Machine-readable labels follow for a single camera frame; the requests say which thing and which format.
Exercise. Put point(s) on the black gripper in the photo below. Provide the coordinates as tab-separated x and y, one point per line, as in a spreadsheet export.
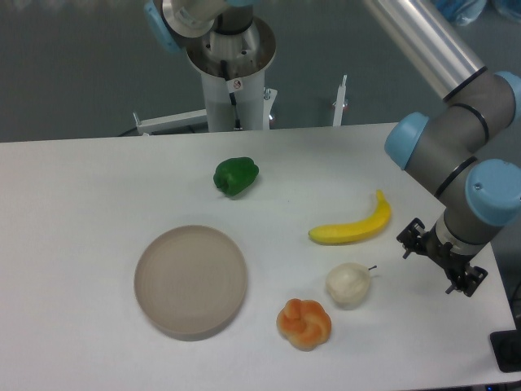
464	278

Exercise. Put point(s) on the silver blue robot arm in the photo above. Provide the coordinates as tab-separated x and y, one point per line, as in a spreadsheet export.
480	196

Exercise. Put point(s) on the yellow banana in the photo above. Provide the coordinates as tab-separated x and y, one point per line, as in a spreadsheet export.
352	232

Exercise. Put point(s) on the white pear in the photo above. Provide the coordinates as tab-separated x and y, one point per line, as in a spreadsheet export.
348	283

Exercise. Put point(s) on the black device at table corner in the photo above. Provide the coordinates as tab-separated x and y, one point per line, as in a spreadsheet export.
506	348

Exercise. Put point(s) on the orange knotted bread roll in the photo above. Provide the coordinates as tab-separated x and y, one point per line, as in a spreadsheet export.
304	323

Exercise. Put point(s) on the green bell pepper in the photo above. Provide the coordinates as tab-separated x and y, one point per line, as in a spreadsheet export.
234	175

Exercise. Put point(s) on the beige round plate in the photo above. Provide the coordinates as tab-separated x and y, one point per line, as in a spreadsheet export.
190	282

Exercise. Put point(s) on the white upright frame post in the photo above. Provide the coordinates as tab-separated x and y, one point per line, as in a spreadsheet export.
340	103

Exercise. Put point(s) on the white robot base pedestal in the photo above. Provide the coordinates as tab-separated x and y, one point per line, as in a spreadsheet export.
232	70

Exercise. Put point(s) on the white metal frame bracket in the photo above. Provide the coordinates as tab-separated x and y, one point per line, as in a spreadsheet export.
170	124

